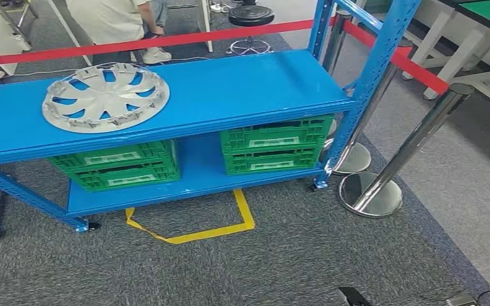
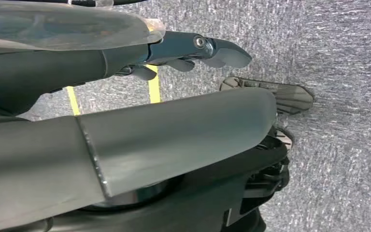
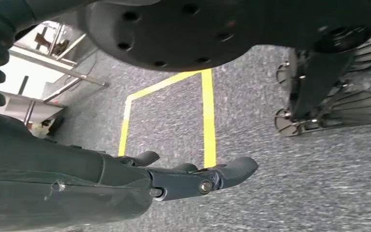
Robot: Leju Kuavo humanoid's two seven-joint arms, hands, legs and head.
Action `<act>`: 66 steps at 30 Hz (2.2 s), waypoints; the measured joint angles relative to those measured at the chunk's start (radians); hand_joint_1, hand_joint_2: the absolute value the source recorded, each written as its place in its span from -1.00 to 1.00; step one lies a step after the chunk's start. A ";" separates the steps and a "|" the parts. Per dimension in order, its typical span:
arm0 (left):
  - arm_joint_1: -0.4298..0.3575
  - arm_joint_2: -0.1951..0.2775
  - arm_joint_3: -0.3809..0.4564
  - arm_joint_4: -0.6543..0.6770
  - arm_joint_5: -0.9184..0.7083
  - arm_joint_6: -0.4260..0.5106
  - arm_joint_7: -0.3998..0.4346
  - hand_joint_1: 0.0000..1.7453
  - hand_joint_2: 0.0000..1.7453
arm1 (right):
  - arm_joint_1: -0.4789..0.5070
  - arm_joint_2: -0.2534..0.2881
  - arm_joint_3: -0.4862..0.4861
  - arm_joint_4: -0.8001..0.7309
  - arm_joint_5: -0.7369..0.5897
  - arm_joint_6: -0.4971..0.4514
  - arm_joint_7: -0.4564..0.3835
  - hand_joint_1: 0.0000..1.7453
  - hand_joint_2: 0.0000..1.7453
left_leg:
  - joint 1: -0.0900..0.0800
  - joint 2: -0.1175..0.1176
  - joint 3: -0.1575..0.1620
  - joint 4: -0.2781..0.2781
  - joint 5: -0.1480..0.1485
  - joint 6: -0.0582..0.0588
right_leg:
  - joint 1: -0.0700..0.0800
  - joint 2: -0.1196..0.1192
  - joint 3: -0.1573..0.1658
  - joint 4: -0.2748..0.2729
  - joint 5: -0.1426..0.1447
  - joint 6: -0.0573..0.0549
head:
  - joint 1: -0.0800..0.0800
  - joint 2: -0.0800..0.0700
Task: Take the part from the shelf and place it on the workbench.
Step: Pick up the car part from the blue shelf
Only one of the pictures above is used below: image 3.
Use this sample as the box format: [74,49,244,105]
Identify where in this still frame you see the stainless steel workbench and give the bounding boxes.
[0,20,110,129]

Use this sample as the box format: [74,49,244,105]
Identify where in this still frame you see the yellow floor tape square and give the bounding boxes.
[117,68,217,169]

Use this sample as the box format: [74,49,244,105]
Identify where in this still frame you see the robot right foot plate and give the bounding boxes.
[274,89,371,138]

